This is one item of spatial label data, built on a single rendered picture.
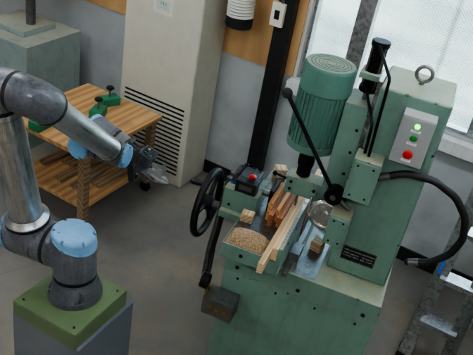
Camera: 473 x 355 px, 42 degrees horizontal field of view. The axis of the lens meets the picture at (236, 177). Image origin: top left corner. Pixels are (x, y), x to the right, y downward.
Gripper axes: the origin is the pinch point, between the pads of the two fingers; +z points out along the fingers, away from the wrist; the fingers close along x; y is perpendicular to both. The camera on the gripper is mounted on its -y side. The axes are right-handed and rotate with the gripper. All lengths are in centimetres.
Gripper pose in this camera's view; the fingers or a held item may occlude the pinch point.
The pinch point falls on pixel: (164, 182)
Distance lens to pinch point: 241.9
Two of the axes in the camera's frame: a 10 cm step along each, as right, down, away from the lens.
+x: 3.6, -4.3, 8.3
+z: 8.0, 6.0, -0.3
